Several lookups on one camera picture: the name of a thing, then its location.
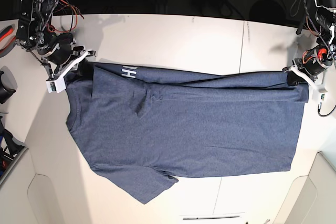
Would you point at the blue grey t-shirt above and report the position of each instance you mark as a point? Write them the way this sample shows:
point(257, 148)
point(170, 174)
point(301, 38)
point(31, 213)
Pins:
point(142, 129)

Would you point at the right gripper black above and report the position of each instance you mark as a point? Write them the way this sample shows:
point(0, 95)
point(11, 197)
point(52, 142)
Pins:
point(60, 54)

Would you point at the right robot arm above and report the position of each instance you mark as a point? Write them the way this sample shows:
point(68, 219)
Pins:
point(35, 23)

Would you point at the black round object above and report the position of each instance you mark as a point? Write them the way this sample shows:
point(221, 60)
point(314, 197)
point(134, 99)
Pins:
point(8, 84)

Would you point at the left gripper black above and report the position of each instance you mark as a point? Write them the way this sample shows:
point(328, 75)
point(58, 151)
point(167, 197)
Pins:
point(307, 68)

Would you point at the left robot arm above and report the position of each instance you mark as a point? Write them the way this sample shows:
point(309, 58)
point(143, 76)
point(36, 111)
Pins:
point(319, 18)

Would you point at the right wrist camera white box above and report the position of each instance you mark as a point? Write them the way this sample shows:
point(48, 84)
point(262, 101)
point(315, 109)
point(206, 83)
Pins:
point(57, 85)

